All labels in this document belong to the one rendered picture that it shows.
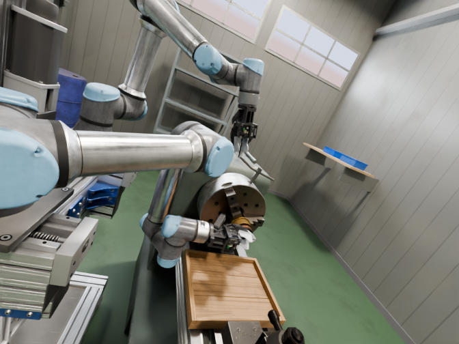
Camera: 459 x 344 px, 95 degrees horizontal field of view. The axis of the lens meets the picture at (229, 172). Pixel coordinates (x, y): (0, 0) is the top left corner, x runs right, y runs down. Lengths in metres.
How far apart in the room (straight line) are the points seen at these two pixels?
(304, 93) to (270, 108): 0.75
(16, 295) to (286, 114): 4.52
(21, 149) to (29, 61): 0.42
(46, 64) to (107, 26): 3.82
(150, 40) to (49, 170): 0.75
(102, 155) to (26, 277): 0.33
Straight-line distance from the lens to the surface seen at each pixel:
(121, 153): 0.45
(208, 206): 0.93
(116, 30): 4.52
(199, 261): 0.98
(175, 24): 0.81
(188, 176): 1.02
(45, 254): 0.61
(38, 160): 0.39
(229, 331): 0.67
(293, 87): 4.71
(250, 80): 0.80
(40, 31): 0.76
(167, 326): 1.20
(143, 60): 1.04
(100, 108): 0.97
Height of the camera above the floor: 1.53
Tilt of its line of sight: 17 degrees down
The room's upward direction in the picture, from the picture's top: 24 degrees clockwise
